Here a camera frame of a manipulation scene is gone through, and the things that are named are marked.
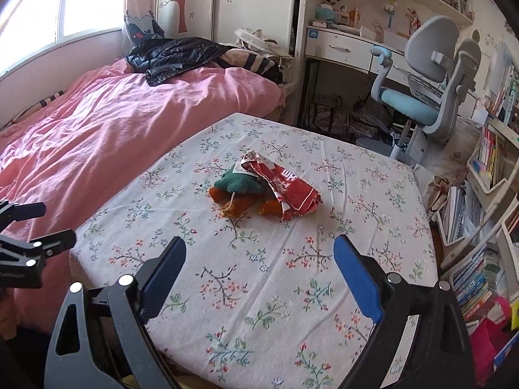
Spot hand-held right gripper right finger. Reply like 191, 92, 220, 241
332, 234, 475, 389

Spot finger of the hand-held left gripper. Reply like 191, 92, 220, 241
0, 229, 77, 270
0, 200, 46, 231

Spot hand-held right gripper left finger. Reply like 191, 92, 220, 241
44, 236, 187, 389

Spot red snack wrapper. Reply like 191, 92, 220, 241
239, 151, 322, 221

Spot floral tablecloth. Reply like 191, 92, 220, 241
69, 112, 441, 389

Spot striped pillow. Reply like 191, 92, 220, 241
0, 90, 66, 130

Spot pink blanket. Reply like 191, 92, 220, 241
0, 57, 284, 333

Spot white paper folders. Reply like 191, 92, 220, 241
436, 184, 483, 248

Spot stack of books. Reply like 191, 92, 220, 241
450, 243, 512, 325

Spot green orange plush toy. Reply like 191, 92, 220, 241
209, 161, 282, 218

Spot pink bag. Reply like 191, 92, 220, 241
468, 316, 513, 385

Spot white bookshelf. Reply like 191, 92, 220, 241
436, 44, 519, 333

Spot black plastic bags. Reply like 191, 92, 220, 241
308, 93, 400, 142

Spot row of colourful books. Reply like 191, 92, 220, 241
476, 130, 503, 187

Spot window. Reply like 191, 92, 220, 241
0, 0, 126, 77

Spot black puffer jacket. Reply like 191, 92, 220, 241
127, 37, 234, 87

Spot animal print curtain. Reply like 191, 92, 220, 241
122, 0, 165, 55

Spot grey blue office chair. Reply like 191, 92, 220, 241
370, 15, 482, 159

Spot white desk with drawers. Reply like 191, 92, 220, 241
304, 24, 410, 77

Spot striped cloth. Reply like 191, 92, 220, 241
223, 49, 284, 84

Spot row of tall books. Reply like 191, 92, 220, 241
487, 57, 519, 126

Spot white tote bag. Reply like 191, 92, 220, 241
234, 28, 293, 59

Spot teal container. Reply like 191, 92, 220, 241
315, 4, 339, 23

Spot white wardrobe with tree decor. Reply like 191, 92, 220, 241
156, 0, 298, 55

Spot cartoon wall picture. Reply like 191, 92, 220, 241
405, 8, 424, 35

